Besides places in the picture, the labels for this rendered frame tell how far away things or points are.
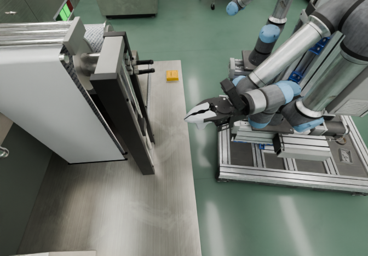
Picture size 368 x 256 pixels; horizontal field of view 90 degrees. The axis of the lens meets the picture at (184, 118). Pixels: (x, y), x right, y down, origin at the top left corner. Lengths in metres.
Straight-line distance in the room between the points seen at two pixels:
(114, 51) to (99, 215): 0.61
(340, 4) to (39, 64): 0.80
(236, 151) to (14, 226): 1.41
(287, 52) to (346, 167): 1.45
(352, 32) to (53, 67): 0.79
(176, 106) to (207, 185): 0.95
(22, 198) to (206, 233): 1.23
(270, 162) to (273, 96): 1.15
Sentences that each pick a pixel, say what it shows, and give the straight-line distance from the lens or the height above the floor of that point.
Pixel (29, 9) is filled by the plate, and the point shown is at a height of 1.32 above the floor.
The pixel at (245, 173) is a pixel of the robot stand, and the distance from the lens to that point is 1.60.
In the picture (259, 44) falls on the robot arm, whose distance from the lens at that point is 1.39.
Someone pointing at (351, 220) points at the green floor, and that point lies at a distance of 2.15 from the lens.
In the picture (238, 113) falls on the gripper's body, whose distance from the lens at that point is 0.62.
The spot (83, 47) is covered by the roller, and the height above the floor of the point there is 1.37.
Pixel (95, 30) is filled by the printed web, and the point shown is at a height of 1.31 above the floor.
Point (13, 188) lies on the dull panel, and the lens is 0.89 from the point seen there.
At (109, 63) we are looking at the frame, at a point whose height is 1.44.
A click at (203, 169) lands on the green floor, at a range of 1.79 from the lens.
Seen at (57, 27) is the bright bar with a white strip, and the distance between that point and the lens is 0.56.
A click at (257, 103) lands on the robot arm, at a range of 0.60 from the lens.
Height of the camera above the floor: 1.67
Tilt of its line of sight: 55 degrees down
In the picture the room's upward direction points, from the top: straight up
